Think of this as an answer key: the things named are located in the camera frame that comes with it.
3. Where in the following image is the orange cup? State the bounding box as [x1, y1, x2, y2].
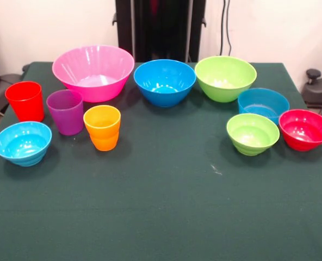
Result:
[83, 104, 122, 152]

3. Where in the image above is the large blue bowl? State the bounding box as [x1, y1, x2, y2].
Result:
[133, 59, 197, 108]

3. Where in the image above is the large green bowl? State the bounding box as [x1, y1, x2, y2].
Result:
[194, 55, 258, 103]

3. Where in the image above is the dark green table cloth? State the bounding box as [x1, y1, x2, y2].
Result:
[0, 61, 322, 261]

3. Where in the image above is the small green bowl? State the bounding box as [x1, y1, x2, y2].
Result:
[226, 113, 281, 157]

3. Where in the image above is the purple cup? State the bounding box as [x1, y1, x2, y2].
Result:
[46, 89, 84, 136]

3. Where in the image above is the translucent blue bowl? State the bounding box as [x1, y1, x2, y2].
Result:
[237, 88, 290, 126]

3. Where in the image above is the red cup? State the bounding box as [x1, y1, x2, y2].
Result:
[4, 80, 45, 123]

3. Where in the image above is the small cyan bowl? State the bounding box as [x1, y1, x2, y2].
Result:
[0, 121, 53, 167]

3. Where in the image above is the small red bowl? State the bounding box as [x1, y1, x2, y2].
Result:
[278, 109, 322, 152]

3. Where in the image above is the black knobbed stand base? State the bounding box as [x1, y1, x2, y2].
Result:
[302, 68, 322, 107]

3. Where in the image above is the black equipment stand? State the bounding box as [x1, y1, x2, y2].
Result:
[0, 38, 30, 116]

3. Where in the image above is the black hanging cable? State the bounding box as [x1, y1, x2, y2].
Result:
[220, 0, 232, 57]

